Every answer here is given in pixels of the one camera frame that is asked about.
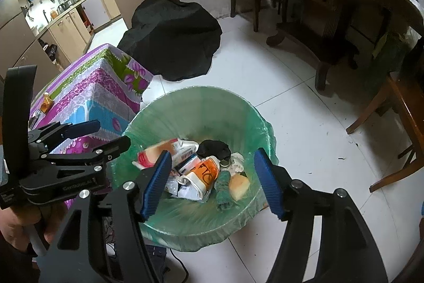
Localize orange gold packet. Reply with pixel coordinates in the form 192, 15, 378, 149
40, 92, 55, 114

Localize small black hanging bag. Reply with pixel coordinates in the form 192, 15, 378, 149
38, 39, 58, 63

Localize yellow sponge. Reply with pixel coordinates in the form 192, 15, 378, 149
229, 173, 250, 201

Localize trash bin with green liner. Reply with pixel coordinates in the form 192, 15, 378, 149
111, 86, 277, 252

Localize white blue-print package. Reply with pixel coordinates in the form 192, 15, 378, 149
172, 139, 199, 164

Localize red white package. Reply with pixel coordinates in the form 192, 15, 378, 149
132, 137, 181, 171

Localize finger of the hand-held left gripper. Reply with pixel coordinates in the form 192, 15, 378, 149
40, 135, 132, 170
29, 119, 101, 151

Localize beige lower kitchen cabinets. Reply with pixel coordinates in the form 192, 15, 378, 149
36, 0, 149, 71

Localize white wrapper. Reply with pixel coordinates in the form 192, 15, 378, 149
166, 177, 213, 202

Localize black bag on floor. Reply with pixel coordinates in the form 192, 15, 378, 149
117, 0, 223, 82

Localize striped floral tablecloth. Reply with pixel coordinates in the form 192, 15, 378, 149
28, 43, 154, 259

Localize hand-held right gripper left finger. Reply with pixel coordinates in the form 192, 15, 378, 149
38, 150, 173, 283

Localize black cloth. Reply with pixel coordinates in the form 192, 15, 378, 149
197, 139, 232, 160

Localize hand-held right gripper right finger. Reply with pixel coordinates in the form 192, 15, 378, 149
253, 148, 390, 283

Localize black floor cable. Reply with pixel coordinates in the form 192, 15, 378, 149
166, 246, 189, 283

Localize yellow green cloth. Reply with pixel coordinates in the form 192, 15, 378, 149
371, 31, 411, 60

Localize orange white snack packet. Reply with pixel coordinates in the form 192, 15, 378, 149
184, 157, 221, 192

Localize person's left hand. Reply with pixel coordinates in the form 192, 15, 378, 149
0, 202, 67, 257

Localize dark blue box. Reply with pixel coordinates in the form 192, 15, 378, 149
174, 155, 199, 175

